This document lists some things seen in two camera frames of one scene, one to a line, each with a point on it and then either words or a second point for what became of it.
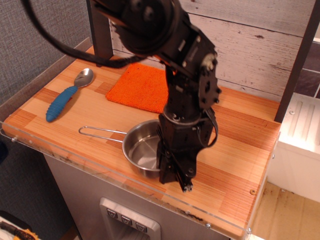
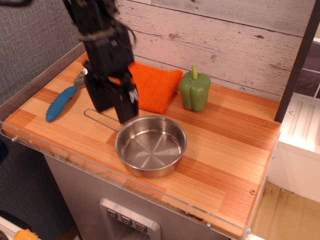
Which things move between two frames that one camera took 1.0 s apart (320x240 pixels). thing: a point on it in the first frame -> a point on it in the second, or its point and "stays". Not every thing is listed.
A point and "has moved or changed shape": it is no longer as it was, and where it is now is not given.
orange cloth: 142,86 stays
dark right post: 300,61 stays
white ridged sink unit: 295,164 stays
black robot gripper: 179,140 -> 111,57
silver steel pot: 140,146 has moved or changed shape
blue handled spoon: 84,78 stays
